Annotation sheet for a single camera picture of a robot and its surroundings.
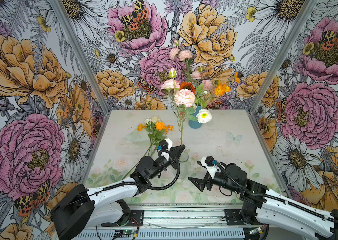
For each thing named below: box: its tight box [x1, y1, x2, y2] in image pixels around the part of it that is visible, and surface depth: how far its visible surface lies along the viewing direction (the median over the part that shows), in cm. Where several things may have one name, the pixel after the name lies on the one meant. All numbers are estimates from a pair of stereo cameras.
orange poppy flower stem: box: [214, 71, 241, 96], surface depth 83 cm
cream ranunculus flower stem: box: [144, 115, 161, 126], surface depth 114 cm
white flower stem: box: [196, 90, 213, 124], surface depth 61 cm
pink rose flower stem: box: [191, 71, 214, 91], surface depth 93 cm
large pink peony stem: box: [169, 40, 195, 85], surface depth 87 cm
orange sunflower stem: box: [179, 81, 197, 95], surface depth 76 cm
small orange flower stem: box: [137, 123, 147, 132], surface depth 111 cm
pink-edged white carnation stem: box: [161, 68, 196, 147], surface depth 55 cm
